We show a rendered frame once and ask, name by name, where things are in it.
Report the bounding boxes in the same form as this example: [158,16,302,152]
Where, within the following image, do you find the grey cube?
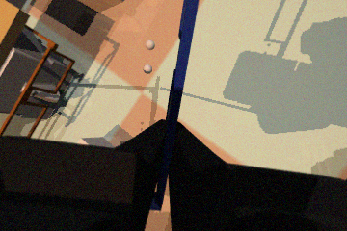
[77,137,115,148]

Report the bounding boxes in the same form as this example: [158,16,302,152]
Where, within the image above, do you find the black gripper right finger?
[168,122,347,231]

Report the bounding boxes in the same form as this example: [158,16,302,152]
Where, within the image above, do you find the navy rectangular glasses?
[150,0,199,212]

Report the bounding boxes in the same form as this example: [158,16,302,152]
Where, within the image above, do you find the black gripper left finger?
[0,119,168,231]

